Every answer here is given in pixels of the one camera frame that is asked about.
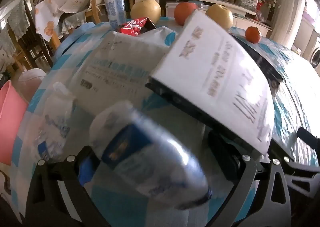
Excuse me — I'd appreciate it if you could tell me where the white plastic bottle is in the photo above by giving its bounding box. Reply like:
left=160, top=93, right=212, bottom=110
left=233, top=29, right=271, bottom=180
left=104, top=0, right=127, bottom=28

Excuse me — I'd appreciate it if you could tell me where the white TV cabinet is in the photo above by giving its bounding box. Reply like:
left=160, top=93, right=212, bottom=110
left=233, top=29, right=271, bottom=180
left=124, top=0, right=273, bottom=38

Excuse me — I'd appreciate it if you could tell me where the clear plastic bottle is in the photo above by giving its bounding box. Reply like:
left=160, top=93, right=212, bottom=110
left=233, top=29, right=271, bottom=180
left=37, top=82, right=77, bottom=164

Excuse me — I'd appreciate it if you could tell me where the crushed blue-label plastic bottle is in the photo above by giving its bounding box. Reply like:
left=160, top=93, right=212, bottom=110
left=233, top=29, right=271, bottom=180
left=89, top=101, right=213, bottom=211

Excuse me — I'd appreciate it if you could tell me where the grey lace cloth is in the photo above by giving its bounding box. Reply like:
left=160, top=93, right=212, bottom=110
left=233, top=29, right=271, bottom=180
left=7, top=0, right=31, bottom=41

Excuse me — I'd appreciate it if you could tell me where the pink plastic basin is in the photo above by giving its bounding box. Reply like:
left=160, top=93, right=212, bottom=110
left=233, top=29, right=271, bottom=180
left=0, top=80, right=29, bottom=166

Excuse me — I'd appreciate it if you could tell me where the small orange tangerine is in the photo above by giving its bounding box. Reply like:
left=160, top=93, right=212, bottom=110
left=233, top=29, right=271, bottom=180
left=245, top=26, right=262, bottom=44

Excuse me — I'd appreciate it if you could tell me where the dark wooden chair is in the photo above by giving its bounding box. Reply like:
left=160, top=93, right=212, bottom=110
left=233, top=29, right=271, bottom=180
left=15, top=0, right=54, bottom=68

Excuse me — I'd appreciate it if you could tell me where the red apple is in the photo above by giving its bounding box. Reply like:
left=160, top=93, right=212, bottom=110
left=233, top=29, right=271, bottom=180
left=174, top=2, right=198, bottom=26

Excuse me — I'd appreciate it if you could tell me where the grey wet wipes pack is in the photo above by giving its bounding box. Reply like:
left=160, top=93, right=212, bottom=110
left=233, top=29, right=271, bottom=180
left=69, top=26, right=177, bottom=104

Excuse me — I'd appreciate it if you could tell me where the pale pink round tub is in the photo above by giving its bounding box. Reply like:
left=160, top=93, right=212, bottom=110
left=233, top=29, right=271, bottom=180
left=18, top=68, right=47, bottom=104

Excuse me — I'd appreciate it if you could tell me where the white washing machine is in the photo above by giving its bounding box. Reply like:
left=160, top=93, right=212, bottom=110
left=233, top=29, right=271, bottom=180
left=309, top=35, right=320, bottom=70

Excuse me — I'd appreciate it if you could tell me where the blue checked tablecloth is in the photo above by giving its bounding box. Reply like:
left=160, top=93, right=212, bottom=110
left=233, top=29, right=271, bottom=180
left=10, top=16, right=320, bottom=227

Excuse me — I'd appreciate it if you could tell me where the red snack wrapper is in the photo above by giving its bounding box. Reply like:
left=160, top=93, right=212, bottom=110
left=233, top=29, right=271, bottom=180
left=117, top=17, right=157, bottom=36

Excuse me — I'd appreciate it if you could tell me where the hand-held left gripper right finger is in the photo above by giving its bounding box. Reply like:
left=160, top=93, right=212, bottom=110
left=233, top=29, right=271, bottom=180
left=207, top=129, right=292, bottom=227

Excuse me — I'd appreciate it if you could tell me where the yellow apple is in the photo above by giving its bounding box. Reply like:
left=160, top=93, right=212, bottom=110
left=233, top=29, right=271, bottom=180
left=205, top=4, right=234, bottom=31

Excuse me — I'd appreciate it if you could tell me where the white orange-print table cloth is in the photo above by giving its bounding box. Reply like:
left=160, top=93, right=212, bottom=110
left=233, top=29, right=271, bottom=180
left=35, top=0, right=90, bottom=41

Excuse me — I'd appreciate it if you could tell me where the white storage box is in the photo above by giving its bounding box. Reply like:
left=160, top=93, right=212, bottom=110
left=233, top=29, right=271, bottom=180
left=165, top=2, right=180, bottom=16

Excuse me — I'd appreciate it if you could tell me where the white cloth-covered standing unit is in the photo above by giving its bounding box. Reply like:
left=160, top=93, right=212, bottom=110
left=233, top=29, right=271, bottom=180
left=269, top=0, right=310, bottom=48

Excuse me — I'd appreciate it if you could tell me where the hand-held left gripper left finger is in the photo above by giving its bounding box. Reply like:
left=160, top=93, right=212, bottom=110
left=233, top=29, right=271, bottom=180
left=25, top=146, right=112, bottom=227

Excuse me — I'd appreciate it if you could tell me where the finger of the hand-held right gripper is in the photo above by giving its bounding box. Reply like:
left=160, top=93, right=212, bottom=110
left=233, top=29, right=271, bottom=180
left=281, top=155, right=320, bottom=192
left=297, top=127, right=320, bottom=149

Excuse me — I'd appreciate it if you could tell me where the large round tan pear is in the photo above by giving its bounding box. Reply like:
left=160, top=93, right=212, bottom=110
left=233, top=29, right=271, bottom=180
left=130, top=0, right=162, bottom=24

